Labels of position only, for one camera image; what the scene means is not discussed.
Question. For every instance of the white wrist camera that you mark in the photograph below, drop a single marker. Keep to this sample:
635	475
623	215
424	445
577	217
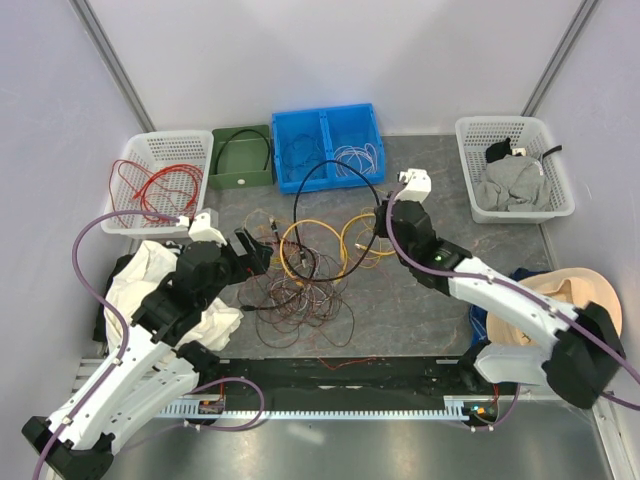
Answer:
415	185
202	227

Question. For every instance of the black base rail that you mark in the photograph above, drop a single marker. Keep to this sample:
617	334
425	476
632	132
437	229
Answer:
372	381

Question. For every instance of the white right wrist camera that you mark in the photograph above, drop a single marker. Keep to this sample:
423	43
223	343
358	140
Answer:
415	185

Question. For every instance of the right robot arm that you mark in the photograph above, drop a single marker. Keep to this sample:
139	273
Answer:
575	351

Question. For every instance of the beige bucket hat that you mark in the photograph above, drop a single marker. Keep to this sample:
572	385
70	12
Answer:
578	286

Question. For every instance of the white left perforated basket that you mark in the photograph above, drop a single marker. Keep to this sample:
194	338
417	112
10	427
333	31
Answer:
164	172

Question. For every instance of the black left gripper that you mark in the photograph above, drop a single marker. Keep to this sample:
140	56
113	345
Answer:
254	262

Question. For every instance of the black item in basket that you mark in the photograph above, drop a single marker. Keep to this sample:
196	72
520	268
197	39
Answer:
498	151

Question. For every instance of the blue plastic divided bin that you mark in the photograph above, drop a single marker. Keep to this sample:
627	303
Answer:
327	148

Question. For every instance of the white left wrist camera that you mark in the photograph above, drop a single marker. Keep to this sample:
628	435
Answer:
202	227

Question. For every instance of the white cloth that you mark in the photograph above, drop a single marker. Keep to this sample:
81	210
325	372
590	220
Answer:
143	273

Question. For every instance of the grey cloth in basket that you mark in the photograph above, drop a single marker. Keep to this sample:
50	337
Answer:
514	184

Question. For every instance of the blue cloth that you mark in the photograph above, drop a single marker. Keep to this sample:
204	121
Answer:
477	316

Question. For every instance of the white slotted cable duct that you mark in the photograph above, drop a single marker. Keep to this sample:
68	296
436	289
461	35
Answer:
196	409

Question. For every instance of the green plastic box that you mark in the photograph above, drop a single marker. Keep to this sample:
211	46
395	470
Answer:
242	157

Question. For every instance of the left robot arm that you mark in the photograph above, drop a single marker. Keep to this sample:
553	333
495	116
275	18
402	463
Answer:
154	362

